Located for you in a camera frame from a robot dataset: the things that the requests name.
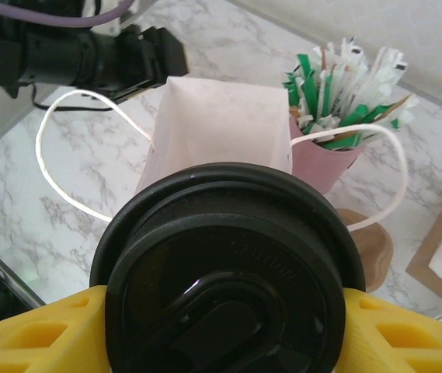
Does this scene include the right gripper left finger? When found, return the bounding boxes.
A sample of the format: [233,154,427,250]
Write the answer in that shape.
[0,285,116,373]

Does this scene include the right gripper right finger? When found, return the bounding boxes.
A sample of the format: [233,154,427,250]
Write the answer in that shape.
[331,289,442,373]

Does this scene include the white paper carry bag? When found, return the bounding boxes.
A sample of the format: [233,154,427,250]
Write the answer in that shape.
[35,76,407,231]

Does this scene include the black coffee cup lid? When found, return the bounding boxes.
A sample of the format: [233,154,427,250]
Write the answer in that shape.
[90,162,365,373]

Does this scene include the brown pulp cup carrier stack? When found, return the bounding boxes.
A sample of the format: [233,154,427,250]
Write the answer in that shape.
[335,207,395,293]

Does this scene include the brown cardboard napkin box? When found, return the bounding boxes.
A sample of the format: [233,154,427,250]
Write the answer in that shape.
[405,189,442,312]

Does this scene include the pink holder cup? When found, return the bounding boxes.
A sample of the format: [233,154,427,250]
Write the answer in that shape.
[288,116,364,195]

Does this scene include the wrapped stirrers and sugar sticks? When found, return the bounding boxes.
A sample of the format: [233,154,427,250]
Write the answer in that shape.
[281,37,420,151]

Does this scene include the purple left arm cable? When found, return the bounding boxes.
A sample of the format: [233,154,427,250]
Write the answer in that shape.
[0,0,133,29]

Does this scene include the aluminium front rail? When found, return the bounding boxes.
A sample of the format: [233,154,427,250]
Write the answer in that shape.
[0,232,49,308]

